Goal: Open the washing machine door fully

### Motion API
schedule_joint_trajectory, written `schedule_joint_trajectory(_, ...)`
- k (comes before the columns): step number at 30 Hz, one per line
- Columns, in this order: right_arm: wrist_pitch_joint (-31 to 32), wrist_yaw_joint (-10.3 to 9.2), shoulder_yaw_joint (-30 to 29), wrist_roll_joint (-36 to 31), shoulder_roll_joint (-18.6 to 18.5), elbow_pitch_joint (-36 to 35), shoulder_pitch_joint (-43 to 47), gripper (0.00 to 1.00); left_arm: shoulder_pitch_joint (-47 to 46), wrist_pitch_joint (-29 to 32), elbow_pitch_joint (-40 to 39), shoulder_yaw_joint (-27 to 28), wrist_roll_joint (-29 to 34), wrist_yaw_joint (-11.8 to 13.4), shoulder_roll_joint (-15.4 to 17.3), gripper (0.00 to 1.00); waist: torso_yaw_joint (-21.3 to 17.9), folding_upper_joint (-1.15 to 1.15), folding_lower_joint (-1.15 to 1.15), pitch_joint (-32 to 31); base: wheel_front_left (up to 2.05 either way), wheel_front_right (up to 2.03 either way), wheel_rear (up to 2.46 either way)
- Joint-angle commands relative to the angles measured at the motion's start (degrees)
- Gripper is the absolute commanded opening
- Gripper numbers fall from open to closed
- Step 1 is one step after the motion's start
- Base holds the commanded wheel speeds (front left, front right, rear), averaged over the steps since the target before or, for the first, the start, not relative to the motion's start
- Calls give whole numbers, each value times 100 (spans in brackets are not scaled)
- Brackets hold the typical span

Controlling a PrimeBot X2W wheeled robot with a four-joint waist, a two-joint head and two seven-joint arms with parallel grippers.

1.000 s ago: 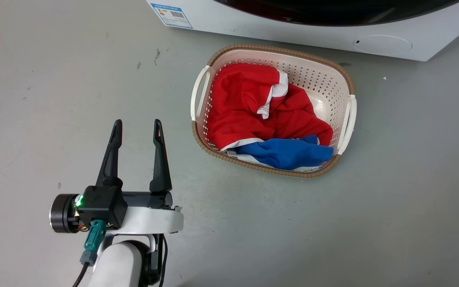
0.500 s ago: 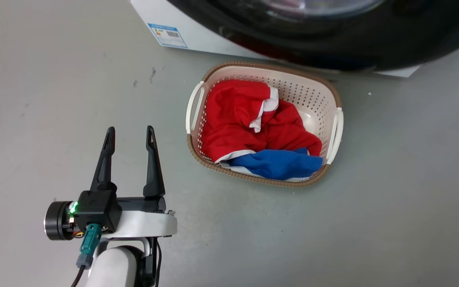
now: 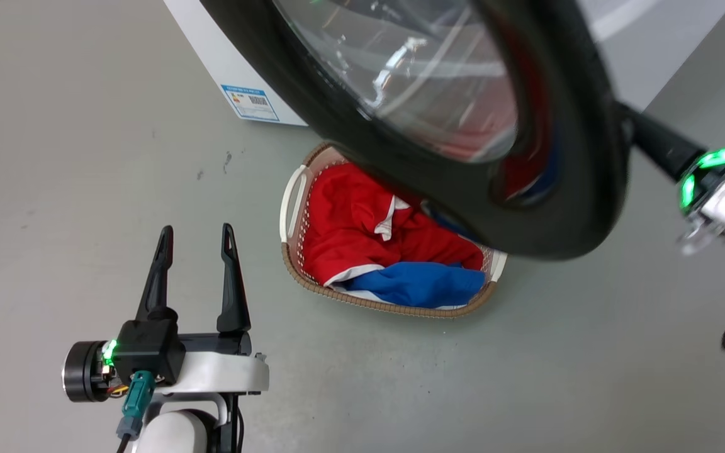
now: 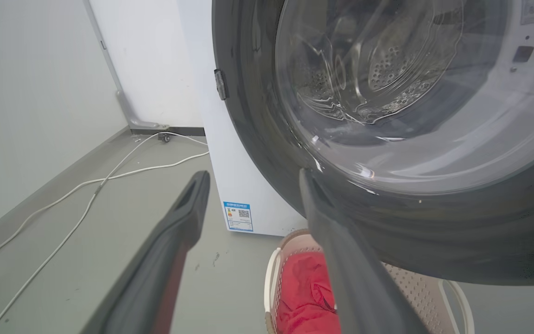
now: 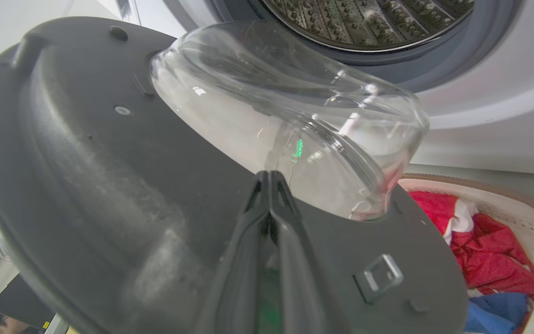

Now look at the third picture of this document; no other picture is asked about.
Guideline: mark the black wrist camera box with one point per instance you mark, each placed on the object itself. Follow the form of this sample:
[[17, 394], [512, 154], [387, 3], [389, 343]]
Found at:
[[148, 349]]

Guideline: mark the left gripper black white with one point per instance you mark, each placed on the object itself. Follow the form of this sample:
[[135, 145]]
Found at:
[[224, 372]]

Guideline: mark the white washing machine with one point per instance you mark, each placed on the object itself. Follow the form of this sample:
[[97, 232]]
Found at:
[[639, 44]]

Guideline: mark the blue energy label sticker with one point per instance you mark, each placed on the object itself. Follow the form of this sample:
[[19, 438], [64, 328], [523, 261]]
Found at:
[[250, 102]]

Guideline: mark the blue garment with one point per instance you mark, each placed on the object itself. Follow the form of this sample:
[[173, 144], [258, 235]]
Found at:
[[422, 284]]

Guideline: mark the black round washing machine door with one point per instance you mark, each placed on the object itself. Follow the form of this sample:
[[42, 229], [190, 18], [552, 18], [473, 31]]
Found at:
[[564, 157]]

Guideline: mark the red garment white trim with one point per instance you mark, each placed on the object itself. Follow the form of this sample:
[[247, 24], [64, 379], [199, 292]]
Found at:
[[350, 226]]

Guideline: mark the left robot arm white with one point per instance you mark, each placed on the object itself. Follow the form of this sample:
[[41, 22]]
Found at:
[[177, 434]]

